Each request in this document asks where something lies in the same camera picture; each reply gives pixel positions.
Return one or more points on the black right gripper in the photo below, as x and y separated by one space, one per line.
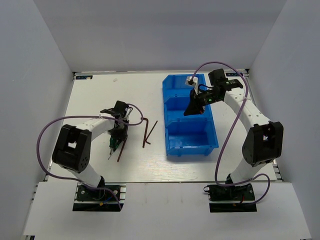
195 106

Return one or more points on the green stubby screwdriver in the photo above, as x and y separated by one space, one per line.
112 146

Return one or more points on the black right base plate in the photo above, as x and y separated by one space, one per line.
234 199

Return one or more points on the long dark hex key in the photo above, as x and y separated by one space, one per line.
122 148

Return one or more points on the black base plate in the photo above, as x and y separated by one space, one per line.
87 200
234 199

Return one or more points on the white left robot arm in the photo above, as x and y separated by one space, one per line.
72 150

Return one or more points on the corner label sticker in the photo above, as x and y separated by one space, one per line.
234 74
83 77

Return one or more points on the left corner label sticker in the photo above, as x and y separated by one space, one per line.
83 77

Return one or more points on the thin dark hex key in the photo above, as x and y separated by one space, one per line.
150 132

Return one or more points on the blue three-compartment bin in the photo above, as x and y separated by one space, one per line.
185 135

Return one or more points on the large dark hex key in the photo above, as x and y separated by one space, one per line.
144 119

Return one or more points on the right corner label sticker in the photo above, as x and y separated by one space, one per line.
234 74

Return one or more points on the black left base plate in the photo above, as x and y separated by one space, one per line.
87 200

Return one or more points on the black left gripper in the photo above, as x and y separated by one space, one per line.
122 134

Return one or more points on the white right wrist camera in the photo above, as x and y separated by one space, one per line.
191 81

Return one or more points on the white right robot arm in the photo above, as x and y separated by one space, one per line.
264 139

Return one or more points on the green precision screwdriver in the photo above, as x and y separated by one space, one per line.
119 141

